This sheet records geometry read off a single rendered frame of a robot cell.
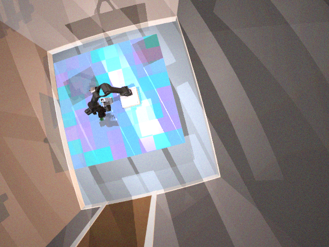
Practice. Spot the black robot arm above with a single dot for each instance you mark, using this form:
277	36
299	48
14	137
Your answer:
107	89

